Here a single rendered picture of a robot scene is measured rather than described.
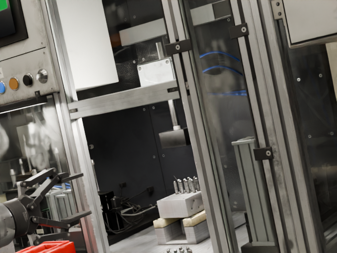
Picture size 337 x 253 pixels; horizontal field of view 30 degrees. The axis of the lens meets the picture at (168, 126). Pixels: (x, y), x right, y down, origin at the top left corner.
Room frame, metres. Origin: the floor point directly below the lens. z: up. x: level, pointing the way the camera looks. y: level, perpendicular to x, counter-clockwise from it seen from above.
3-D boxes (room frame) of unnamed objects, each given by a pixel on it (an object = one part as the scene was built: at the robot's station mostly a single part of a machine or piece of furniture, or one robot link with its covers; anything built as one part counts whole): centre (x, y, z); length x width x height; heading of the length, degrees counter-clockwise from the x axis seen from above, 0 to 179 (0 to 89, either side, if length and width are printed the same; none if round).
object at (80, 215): (1.39, 0.24, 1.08); 0.07 x 0.03 x 0.01; 143
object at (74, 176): (1.39, 0.24, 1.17); 0.07 x 0.03 x 0.01; 143
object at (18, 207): (1.27, 0.33, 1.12); 0.09 x 0.07 x 0.08; 143
